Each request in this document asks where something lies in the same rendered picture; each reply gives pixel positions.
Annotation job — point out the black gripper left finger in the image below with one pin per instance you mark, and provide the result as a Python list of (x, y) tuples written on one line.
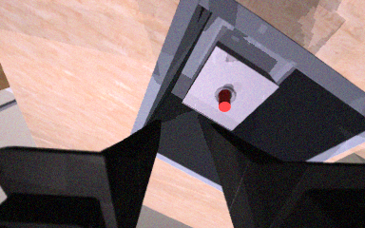
[(117, 176)]

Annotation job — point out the red peg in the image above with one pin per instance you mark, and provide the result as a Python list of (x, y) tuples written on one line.
[(224, 100)]

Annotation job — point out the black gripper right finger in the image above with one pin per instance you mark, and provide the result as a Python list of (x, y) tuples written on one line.
[(260, 190)]

